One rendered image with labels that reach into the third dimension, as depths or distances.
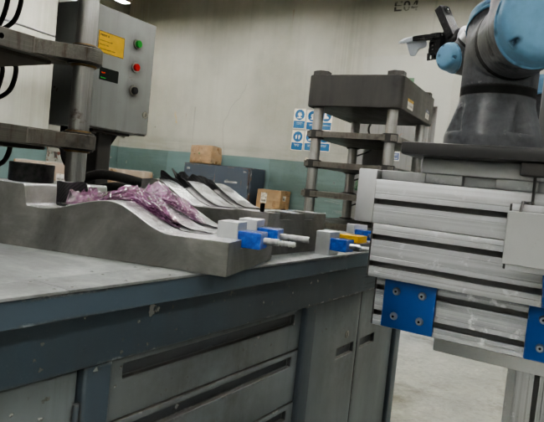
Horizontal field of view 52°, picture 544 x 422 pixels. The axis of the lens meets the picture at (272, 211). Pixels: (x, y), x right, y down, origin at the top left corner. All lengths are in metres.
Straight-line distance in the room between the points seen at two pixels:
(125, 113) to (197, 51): 7.75
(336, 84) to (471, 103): 4.55
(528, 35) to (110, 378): 0.75
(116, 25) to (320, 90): 3.68
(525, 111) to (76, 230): 0.74
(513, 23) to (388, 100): 4.48
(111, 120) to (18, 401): 1.32
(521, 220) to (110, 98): 1.50
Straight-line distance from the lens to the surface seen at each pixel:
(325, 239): 1.29
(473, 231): 0.91
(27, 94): 9.29
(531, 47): 0.81
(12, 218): 1.08
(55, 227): 1.02
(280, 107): 8.71
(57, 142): 1.73
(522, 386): 1.19
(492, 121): 0.92
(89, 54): 1.75
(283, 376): 1.33
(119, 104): 2.01
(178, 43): 10.02
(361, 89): 5.37
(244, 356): 1.18
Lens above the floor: 0.96
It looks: 3 degrees down
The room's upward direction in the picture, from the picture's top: 6 degrees clockwise
